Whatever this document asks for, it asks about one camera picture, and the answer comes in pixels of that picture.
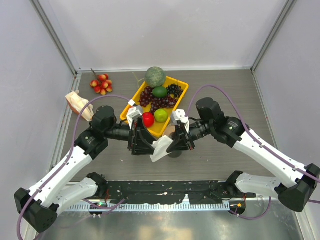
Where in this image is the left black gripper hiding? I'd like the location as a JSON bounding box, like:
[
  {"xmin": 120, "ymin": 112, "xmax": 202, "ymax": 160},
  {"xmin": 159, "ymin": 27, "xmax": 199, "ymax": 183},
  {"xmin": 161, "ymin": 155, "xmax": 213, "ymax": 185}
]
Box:
[{"xmin": 104, "ymin": 115, "xmax": 158, "ymax": 155}]

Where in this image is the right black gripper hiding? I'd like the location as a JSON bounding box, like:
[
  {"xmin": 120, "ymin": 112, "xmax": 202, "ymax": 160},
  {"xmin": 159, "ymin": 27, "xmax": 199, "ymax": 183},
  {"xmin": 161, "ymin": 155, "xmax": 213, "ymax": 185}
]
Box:
[{"xmin": 166, "ymin": 119, "xmax": 214, "ymax": 153}]

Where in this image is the clear glass ribbed dripper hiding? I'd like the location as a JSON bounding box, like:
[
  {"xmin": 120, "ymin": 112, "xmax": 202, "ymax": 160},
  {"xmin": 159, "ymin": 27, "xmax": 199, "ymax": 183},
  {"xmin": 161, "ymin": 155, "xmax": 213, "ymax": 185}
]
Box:
[{"xmin": 168, "ymin": 130, "xmax": 175, "ymax": 139}]

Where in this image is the white paper coffee filter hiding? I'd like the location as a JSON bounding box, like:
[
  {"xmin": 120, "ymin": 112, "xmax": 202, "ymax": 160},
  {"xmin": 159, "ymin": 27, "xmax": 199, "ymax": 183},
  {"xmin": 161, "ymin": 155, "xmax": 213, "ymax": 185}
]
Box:
[{"xmin": 150, "ymin": 135, "xmax": 173, "ymax": 163}]

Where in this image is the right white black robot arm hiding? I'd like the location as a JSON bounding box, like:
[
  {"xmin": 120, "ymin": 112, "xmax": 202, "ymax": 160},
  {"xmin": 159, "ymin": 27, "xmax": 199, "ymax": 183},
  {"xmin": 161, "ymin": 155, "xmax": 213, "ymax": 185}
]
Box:
[{"xmin": 167, "ymin": 97, "xmax": 320, "ymax": 213}]

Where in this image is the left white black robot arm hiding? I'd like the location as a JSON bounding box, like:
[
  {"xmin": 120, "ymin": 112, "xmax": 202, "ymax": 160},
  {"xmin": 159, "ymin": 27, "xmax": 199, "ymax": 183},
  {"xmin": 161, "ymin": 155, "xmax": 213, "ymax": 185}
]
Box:
[{"xmin": 14, "ymin": 104, "xmax": 154, "ymax": 233}]

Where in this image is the yellow plastic tray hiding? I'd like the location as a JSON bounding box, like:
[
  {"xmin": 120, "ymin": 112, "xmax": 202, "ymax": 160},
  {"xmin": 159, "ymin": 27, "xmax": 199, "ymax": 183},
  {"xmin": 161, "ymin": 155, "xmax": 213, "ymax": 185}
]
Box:
[{"xmin": 132, "ymin": 76, "xmax": 189, "ymax": 138}]

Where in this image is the light green apple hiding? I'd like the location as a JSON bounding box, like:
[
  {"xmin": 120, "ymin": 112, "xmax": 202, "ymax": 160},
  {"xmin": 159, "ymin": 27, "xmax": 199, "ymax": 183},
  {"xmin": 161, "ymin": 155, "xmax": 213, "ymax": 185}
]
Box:
[{"xmin": 154, "ymin": 108, "xmax": 168, "ymax": 123}]

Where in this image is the red grape bunch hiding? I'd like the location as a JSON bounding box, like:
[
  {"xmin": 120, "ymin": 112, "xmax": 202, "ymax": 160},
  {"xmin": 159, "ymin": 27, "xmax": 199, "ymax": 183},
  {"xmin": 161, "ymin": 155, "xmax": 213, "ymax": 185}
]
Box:
[{"xmin": 139, "ymin": 86, "xmax": 179, "ymax": 114}]

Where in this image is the dark green lime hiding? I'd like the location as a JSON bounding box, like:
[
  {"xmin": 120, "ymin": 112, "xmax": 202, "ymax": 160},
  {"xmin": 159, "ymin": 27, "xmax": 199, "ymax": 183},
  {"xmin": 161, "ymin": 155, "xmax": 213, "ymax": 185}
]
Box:
[{"xmin": 152, "ymin": 86, "xmax": 168, "ymax": 98}]

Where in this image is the black grape bunch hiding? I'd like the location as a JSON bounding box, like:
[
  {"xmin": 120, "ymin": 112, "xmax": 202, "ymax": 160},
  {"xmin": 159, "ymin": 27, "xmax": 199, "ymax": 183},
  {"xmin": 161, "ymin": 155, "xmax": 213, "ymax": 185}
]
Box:
[{"xmin": 166, "ymin": 84, "xmax": 184, "ymax": 98}]

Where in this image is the green melon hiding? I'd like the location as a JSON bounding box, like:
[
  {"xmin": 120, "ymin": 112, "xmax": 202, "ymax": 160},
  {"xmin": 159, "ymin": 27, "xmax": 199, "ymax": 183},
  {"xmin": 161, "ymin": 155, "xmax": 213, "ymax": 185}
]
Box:
[{"xmin": 144, "ymin": 66, "xmax": 166, "ymax": 88}]

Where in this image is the red yellow cherry bunch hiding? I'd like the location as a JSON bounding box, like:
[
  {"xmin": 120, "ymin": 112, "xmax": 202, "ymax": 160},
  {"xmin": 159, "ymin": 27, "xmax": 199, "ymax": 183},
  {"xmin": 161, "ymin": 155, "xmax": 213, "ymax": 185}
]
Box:
[{"xmin": 90, "ymin": 68, "xmax": 113, "ymax": 96}]

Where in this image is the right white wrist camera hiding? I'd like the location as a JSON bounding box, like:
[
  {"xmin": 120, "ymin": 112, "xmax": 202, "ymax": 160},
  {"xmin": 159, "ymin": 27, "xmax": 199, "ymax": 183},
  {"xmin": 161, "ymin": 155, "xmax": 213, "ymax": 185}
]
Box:
[{"xmin": 170, "ymin": 109, "xmax": 190, "ymax": 133}]

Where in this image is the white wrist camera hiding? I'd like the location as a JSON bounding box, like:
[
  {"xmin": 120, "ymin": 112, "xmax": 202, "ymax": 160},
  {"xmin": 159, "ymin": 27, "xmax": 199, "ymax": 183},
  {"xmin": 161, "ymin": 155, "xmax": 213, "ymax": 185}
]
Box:
[
  {"xmin": 170, "ymin": 109, "xmax": 190, "ymax": 133},
  {"xmin": 126, "ymin": 99, "xmax": 144, "ymax": 129}
]

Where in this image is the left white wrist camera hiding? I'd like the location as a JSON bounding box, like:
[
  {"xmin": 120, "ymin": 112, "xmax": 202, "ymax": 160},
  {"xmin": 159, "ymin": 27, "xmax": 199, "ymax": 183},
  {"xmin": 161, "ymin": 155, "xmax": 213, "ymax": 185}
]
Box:
[{"xmin": 126, "ymin": 99, "xmax": 144, "ymax": 129}]

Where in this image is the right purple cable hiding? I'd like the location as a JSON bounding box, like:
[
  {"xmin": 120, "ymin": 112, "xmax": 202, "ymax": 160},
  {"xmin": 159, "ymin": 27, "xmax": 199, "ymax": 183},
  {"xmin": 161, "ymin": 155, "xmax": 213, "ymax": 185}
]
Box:
[{"xmin": 185, "ymin": 84, "xmax": 320, "ymax": 220}]

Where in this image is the purple cable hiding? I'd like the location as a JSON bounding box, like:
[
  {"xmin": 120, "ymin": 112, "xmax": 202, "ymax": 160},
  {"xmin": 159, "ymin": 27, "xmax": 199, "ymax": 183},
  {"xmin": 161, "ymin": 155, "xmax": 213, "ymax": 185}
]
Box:
[
  {"xmin": 16, "ymin": 94, "xmax": 136, "ymax": 240},
  {"xmin": 185, "ymin": 84, "xmax": 320, "ymax": 220}
]

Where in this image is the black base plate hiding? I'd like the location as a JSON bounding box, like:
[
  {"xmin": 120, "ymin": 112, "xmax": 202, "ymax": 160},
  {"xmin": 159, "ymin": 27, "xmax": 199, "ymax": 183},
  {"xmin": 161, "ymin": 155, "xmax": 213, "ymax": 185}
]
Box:
[{"xmin": 96, "ymin": 180, "xmax": 256, "ymax": 205}]

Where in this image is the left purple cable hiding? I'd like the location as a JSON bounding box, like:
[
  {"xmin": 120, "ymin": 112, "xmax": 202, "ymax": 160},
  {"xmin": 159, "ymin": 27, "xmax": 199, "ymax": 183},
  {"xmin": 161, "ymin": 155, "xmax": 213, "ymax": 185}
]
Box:
[{"xmin": 16, "ymin": 94, "xmax": 136, "ymax": 240}]

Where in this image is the white slotted cable duct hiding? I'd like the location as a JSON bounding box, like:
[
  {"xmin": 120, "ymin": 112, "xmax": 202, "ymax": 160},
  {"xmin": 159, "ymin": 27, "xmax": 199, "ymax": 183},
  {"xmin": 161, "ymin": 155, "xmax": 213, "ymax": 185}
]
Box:
[{"xmin": 66, "ymin": 201, "xmax": 230, "ymax": 214}]

